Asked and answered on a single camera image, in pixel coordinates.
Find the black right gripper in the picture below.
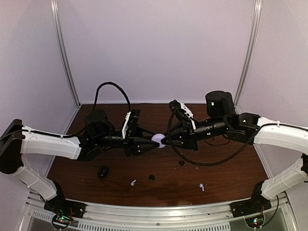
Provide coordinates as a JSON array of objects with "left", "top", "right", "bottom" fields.
[{"left": 161, "top": 116, "right": 229, "bottom": 151}]

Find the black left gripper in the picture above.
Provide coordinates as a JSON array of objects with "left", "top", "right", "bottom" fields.
[{"left": 95, "top": 123, "right": 161, "bottom": 157}]

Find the lilac earbud charging case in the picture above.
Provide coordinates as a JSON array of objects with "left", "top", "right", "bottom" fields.
[{"left": 151, "top": 133, "right": 166, "bottom": 149}]

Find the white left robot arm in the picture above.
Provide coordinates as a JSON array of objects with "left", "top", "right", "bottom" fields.
[{"left": 0, "top": 109, "right": 164, "bottom": 214}]

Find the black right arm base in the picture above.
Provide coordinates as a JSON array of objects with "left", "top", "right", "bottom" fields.
[{"left": 230, "top": 183, "right": 271, "bottom": 218}]

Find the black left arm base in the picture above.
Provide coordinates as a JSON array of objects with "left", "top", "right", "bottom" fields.
[{"left": 43, "top": 181, "right": 86, "bottom": 218}]

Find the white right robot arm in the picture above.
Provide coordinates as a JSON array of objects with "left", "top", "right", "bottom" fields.
[{"left": 160, "top": 90, "right": 308, "bottom": 213}]

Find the black oval charging case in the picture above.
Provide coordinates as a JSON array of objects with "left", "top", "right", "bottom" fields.
[{"left": 97, "top": 166, "right": 109, "bottom": 179}]

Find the black earbud right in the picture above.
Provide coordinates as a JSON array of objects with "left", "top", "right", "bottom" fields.
[{"left": 179, "top": 160, "right": 185, "bottom": 166}]

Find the left circuit board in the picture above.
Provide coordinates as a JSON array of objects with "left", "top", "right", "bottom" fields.
[{"left": 51, "top": 215, "right": 73, "bottom": 229}]

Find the circuit board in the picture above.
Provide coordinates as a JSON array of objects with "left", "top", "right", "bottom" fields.
[
  {"left": 51, "top": 215, "right": 73, "bottom": 229},
  {"left": 245, "top": 215, "right": 265, "bottom": 229}
]

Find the right circuit board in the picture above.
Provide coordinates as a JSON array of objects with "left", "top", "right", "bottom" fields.
[{"left": 245, "top": 215, "right": 265, "bottom": 229}]

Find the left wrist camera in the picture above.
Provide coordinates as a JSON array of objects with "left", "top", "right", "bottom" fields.
[{"left": 121, "top": 109, "right": 141, "bottom": 139}]

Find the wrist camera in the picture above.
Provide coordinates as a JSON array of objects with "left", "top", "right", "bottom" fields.
[
  {"left": 121, "top": 109, "right": 141, "bottom": 139},
  {"left": 168, "top": 100, "right": 196, "bottom": 130}
]

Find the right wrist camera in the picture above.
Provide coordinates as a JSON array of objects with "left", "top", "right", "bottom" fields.
[{"left": 168, "top": 100, "right": 196, "bottom": 130}]

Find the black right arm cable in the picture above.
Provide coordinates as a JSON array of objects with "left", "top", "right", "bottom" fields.
[{"left": 167, "top": 110, "right": 260, "bottom": 167}]

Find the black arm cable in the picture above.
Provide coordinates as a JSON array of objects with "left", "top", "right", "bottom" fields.
[
  {"left": 60, "top": 82, "right": 132, "bottom": 139},
  {"left": 167, "top": 110, "right": 260, "bottom": 167}
]

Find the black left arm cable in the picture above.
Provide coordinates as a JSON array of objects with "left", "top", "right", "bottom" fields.
[{"left": 60, "top": 82, "right": 132, "bottom": 139}]

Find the right aluminium frame post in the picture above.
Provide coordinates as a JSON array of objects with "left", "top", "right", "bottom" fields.
[{"left": 234, "top": 0, "right": 262, "bottom": 108}]

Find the aluminium frame post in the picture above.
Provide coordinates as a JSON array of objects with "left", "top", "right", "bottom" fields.
[
  {"left": 50, "top": 0, "right": 81, "bottom": 107},
  {"left": 234, "top": 0, "right": 262, "bottom": 108}
]

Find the left aluminium frame post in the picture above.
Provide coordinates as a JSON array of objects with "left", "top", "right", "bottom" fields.
[{"left": 50, "top": 0, "right": 81, "bottom": 107}]

